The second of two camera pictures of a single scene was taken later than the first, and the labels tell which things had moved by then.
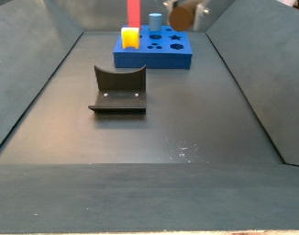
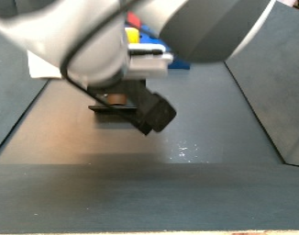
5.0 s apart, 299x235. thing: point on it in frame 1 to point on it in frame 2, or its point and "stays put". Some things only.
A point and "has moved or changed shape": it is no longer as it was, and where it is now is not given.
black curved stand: [122, 92] stays put
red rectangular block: [134, 14] stays put
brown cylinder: [182, 14] has moved or changed shape
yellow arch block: [130, 37] stays put
